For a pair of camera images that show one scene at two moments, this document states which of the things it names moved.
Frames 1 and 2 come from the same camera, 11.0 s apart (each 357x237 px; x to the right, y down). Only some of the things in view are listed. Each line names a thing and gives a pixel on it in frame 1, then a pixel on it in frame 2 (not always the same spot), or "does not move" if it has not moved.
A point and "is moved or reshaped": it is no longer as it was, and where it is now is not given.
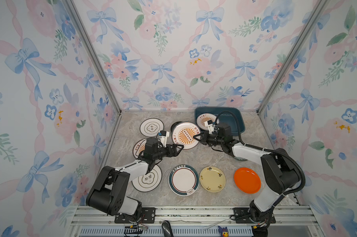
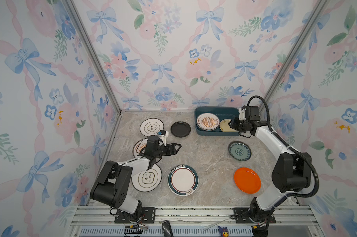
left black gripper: (174, 153) does not move
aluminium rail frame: (290, 221) does not move
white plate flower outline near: (149, 181) does not move
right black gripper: (207, 137) -> (233, 125)
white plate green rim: (183, 180) does not move
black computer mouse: (166, 229) does not move
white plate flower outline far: (150, 127) does not move
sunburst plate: (183, 133) -> (207, 121)
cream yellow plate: (212, 179) is moved or reshaped
